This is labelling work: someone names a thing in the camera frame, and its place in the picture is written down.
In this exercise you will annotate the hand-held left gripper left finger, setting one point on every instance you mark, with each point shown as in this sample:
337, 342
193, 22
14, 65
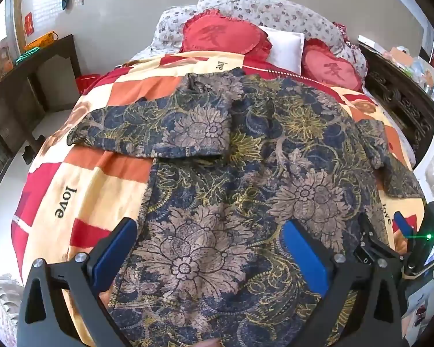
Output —
115, 256

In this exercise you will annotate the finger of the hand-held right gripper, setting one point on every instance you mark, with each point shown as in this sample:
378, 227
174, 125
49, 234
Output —
369, 246
403, 225

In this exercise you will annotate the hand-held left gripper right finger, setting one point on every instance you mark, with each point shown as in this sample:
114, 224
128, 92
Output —
303, 256

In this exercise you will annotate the navy floral patterned shirt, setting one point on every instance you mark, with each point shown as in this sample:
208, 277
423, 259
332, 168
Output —
217, 195

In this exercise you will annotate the red orange checkered blanket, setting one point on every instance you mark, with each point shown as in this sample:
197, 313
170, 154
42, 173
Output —
94, 188

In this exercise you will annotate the pale lace cloth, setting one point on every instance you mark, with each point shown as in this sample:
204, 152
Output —
1, 311

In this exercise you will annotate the dark carved wooden cabinet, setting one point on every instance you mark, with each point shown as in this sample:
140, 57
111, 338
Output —
401, 97

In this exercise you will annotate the pile of colourful small packages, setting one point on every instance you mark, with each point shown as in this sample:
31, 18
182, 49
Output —
416, 68

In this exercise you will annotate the small red heart pillow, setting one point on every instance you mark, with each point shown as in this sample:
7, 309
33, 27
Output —
329, 67

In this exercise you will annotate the dark wooden desk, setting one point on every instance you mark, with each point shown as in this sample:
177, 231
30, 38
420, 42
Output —
18, 86

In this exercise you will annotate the white pillow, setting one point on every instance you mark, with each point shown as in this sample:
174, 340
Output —
284, 47

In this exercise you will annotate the green plastic item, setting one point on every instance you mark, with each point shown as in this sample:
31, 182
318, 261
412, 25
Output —
27, 56

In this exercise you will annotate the large red heart pillow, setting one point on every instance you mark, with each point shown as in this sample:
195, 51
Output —
220, 36

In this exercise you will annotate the red paper wall decoration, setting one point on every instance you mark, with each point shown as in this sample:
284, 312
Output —
29, 23

